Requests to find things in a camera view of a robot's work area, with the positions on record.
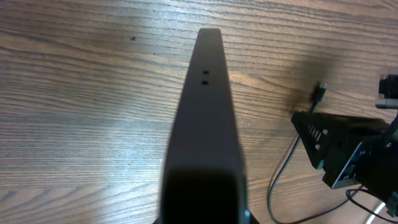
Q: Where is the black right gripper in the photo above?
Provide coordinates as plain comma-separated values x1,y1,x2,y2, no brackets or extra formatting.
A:
292,111,397,217

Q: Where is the black charger cable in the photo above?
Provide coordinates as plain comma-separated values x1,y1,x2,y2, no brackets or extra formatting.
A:
267,82,364,224

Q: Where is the white power strip cord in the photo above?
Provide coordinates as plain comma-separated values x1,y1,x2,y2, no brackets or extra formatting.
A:
365,201,388,224

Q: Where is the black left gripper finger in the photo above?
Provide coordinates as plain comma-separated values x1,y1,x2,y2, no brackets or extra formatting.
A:
159,28,249,223

